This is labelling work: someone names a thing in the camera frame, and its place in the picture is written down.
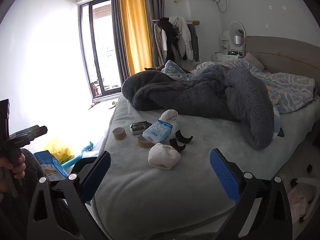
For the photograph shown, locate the white table lamp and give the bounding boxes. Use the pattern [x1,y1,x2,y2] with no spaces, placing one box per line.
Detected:
[234,35,244,57]

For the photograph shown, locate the pink cloth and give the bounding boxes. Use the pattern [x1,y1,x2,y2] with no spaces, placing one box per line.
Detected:
[289,187,309,224]

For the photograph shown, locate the person's left hand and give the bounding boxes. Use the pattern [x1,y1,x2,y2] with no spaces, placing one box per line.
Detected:
[0,152,27,193]

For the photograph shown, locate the grey curtain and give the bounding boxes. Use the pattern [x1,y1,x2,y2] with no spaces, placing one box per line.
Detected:
[142,0,167,68]
[111,0,130,80]

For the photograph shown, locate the teal plush toy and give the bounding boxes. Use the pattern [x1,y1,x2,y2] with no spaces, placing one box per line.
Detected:
[61,141,94,169]

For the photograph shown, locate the beige pillow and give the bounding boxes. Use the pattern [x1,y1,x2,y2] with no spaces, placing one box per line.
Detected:
[244,52,265,71]

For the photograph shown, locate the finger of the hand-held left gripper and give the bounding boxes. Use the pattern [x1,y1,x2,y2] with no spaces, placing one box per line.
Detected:
[10,124,48,141]

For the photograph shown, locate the yellow plastic bag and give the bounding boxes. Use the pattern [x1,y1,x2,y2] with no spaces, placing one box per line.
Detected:
[44,137,75,165]

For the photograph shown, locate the white shirt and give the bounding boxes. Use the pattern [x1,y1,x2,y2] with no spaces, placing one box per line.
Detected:
[161,29,168,52]

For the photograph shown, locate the long white sock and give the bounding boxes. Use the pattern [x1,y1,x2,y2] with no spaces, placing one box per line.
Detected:
[160,109,181,137]

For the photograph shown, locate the round white mirror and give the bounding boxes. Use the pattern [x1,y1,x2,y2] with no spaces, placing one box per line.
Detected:
[229,21,247,42]

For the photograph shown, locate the air conditioner power cable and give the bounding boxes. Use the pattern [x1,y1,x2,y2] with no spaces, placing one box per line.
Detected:
[216,0,229,13]

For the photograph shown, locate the grey fleece blanket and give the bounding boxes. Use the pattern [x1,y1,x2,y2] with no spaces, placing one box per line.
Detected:
[122,65,275,151]

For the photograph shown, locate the dark snack packet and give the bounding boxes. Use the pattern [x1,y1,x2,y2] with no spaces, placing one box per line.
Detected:
[129,121,152,135]

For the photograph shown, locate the white plastic frame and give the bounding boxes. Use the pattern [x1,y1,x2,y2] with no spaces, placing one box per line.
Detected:
[287,176,318,225]

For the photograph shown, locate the yellow curtain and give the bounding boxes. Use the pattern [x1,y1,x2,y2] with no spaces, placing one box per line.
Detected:
[119,0,153,76]

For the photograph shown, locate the beige coat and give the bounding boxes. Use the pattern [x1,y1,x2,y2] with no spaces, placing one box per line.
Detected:
[153,23,164,67]

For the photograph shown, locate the bed with light sheet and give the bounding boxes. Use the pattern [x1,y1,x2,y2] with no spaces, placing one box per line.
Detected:
[91,94,320,240]

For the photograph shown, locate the white jacket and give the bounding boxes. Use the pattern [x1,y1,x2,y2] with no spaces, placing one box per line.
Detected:
[169,17,194,61]

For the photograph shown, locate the black curved plastic piece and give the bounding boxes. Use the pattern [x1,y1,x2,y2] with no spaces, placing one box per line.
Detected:
[169,138,187,153]
[175,129,194,144]

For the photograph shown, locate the brown cardboard tape roll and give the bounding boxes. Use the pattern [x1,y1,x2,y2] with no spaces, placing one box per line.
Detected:
[112,127,127,140]
[137,134,153,149]

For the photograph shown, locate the clothes on rack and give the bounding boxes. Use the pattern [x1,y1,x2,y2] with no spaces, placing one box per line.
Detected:
[151,17,200,67]

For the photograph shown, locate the grey garment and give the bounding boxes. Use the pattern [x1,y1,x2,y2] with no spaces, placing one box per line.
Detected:
[187,24,200,62]

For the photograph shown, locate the blue cloud-patterned duvet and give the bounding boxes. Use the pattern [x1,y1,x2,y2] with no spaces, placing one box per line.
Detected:
[161,58,316,140]

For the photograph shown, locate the black framed balcony door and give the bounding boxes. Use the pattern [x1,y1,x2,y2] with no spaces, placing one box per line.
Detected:
[79,0,123,99]

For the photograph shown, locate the black garment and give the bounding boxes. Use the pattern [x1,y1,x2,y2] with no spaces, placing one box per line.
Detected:
[159,17,181,60]

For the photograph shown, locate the white desktop organizer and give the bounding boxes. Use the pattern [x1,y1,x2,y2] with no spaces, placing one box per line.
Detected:
[220,31,232,54]

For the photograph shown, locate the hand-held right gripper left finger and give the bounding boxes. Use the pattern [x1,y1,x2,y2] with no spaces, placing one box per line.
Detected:
[26,151,112,240]

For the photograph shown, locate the beige upholstered headboard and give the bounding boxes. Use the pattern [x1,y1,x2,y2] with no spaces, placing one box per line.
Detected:
[244,36,320,85]

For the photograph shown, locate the blue paper bag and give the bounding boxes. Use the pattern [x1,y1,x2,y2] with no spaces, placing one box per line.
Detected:
[34,150,69,182]

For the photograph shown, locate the balled white sock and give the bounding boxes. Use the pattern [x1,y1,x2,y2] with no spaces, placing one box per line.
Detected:
[148,143,181,170]

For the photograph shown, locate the white vanity table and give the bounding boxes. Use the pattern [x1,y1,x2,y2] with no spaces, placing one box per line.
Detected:
[212,51,243,62]

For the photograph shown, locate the blue white tissue pack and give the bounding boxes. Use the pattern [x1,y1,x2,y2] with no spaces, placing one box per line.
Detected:
[142,120,174,143]

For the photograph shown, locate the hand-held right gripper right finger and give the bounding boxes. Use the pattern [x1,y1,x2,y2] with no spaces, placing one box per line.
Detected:
[209,148,295,240]

